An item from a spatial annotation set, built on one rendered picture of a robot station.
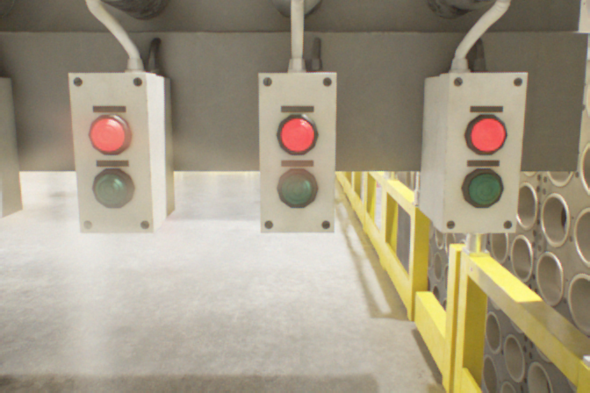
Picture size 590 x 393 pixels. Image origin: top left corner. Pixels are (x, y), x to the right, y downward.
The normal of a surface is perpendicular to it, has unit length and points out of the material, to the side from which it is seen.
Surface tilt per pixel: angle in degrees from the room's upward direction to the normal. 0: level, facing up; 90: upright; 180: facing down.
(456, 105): 90
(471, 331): 90
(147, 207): 90
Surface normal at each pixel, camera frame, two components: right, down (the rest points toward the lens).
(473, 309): 0.00, 0.16
